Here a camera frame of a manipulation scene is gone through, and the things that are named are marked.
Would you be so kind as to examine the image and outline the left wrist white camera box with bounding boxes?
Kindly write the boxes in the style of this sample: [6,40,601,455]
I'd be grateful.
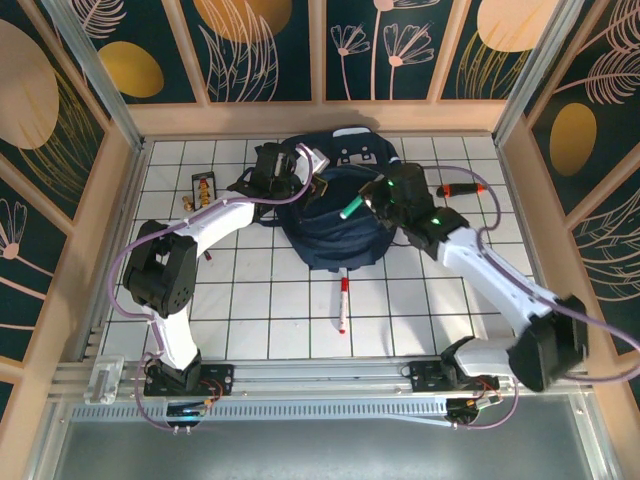
[298,143,332,175]

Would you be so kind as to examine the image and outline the black framed orange figurine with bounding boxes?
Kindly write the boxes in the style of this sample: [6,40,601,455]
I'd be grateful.
[192,172,217,209]

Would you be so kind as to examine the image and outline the green marker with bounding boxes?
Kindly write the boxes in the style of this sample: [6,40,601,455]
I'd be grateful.
[338,194,370,221]

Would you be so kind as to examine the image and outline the grey slotted cable duct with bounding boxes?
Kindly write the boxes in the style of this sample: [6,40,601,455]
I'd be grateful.
[69,397,454,426]

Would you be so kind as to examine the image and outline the grey metal panel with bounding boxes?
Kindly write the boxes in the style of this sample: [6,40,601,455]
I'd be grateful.
[29,394,616,480]

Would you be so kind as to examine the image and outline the small electronics board with wires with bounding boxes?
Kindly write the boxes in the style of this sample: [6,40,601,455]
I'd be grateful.
[446,394,502,429]
[164,399,214,432]

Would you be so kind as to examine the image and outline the red black screwdriver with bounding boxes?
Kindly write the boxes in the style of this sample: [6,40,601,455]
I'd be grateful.
[435,183,488,198]

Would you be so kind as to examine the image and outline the aluminium frame post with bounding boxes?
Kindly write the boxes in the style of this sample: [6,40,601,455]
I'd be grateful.
[492,0,587,147]
[42,0,147,151]

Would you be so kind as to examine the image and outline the navy blue backpack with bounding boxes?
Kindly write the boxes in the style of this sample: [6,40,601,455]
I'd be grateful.
[234,124,401,274]

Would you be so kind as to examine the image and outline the white plastic clamp bracket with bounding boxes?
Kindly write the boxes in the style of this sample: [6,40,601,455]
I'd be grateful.
[83,354,125,405]

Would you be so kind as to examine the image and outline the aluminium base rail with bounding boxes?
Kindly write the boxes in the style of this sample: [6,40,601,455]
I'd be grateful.
[49,352,591,401]

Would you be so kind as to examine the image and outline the red capped white marker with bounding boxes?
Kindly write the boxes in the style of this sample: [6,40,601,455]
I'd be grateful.
[337,276,350,335]

